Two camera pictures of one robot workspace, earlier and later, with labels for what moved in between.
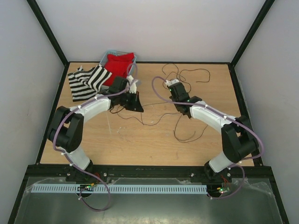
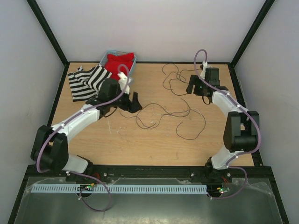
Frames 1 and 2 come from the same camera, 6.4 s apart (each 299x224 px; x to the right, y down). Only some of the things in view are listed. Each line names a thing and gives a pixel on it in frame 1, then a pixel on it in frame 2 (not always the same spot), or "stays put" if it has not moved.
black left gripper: (136, 106) stays put
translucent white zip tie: (109, 124) stays put
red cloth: (118, 65) stays put
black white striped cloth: (86, 83) stays put
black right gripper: (171, 97) → (194, 80)
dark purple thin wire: (160, 120) → (202, 112)
